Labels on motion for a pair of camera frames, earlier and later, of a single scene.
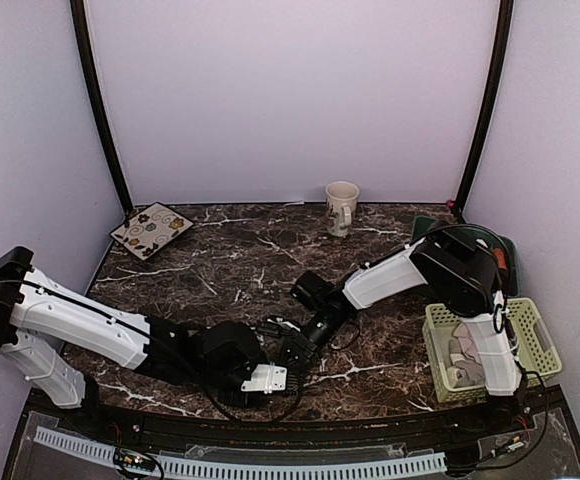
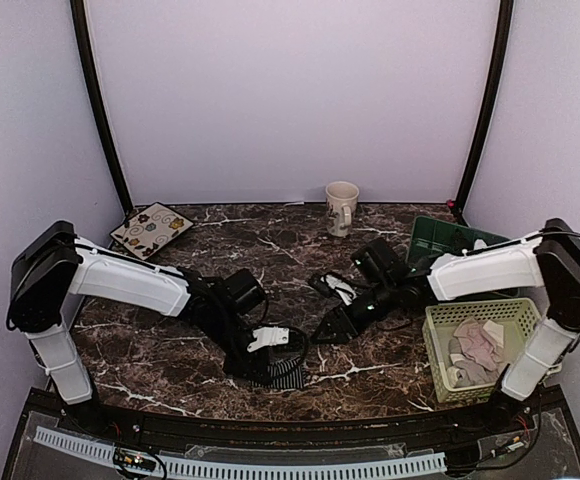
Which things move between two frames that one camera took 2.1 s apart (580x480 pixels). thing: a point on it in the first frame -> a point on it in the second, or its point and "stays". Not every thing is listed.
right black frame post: x=506 y=28 stays
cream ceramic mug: x=341 y=207 stays
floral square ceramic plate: x=150 y=230 stays
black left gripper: x=243 y=401 -> x=255 y=363
